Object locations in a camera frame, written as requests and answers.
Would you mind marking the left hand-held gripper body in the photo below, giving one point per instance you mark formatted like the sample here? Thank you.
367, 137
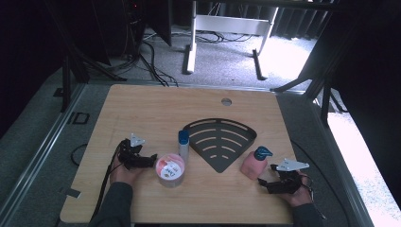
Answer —
132, 154

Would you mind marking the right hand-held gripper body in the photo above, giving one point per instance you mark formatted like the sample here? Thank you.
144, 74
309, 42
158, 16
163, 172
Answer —
285, 184

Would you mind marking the pink jar with printed lid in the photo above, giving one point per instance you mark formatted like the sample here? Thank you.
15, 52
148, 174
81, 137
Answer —
170, 170

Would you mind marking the black fan-shaped slotted rack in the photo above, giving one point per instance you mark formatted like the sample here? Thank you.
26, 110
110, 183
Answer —
220, 148

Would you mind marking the person's right hand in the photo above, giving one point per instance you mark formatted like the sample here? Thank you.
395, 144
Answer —
302, 197

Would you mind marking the person's left hand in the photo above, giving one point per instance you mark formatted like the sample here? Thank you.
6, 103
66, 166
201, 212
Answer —
121, 175

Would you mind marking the white bottle with blue cap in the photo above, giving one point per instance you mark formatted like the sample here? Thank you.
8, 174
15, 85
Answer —
183, 148

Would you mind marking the black tape strip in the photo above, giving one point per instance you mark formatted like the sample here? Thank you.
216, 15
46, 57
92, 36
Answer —
71, 192

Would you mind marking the black metal stand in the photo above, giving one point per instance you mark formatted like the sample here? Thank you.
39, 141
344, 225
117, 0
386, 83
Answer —
318, 72
66, 85

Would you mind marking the black computer tower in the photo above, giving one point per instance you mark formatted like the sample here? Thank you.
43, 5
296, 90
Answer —
121, 28

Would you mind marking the grey metal rail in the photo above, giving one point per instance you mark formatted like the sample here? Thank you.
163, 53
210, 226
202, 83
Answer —
41, 148
343, 170

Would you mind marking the black floor bracket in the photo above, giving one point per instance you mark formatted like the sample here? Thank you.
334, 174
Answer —
80, 118

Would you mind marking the white metal desk frame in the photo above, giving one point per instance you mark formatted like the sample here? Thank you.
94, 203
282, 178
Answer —
227, 24

